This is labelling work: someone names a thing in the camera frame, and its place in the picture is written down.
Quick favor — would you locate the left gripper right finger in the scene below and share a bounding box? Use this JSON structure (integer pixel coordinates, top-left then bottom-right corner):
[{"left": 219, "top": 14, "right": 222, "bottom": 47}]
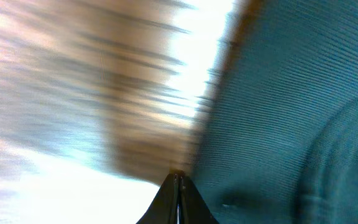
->
[{"left": 178, "top": 176, "right": 219, "bottom": 224}]

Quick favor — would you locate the black t-shirt with logo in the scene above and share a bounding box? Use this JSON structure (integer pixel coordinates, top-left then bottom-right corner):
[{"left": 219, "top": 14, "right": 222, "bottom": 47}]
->
[{"left": 193, "top": 0, "right": 358, "bottom": 223}]

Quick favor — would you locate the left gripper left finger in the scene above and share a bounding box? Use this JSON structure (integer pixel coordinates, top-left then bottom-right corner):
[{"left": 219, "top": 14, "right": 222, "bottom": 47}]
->
[{"left": 137, "top": 174, "right": 179, "bottom": 224}]

